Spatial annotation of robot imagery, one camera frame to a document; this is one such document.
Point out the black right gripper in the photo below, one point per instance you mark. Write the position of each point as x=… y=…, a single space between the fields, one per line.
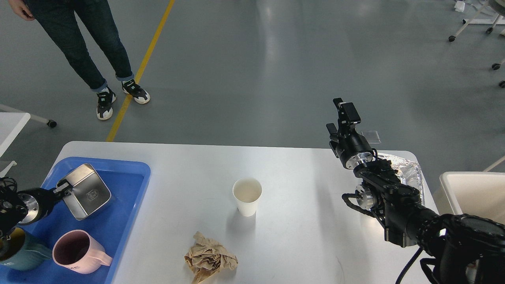
x=349 y=146

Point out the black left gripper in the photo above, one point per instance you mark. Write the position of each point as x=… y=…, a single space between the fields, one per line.
x=40 y=202

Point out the stainless steel rectangular tray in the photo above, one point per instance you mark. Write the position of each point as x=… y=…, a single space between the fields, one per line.
x=90 y=193

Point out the pink ribbed mug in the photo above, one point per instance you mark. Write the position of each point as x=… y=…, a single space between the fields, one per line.
x=78 y=251

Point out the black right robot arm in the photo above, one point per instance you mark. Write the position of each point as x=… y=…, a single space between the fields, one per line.
x=462 y=249

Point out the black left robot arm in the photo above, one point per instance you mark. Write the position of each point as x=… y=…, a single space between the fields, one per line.
x=26 y=207

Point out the clear floor plate right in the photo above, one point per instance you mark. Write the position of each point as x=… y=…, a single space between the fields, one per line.
x=371 y=136

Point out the blue plastic tray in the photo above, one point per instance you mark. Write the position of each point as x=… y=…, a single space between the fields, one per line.
x=110 y=225

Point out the aluminium foil tray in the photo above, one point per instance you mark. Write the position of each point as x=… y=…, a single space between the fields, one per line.
x=409 y=172

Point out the teal ceramic mug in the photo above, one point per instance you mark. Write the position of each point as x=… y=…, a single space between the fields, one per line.
x=23 y=251

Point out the white paper cup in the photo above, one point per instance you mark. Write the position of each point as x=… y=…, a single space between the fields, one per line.
x=247 y=193

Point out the crumpled brown paper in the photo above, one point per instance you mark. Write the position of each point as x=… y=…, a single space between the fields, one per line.
x=208 y=257

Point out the beige plastic bin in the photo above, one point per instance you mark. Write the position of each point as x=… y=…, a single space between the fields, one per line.
x=474 y=193

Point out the person in dark clothes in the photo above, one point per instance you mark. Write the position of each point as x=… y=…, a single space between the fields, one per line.
x=58 y=18

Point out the white rolling chair base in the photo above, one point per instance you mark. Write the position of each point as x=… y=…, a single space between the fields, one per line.
x=495 y=5

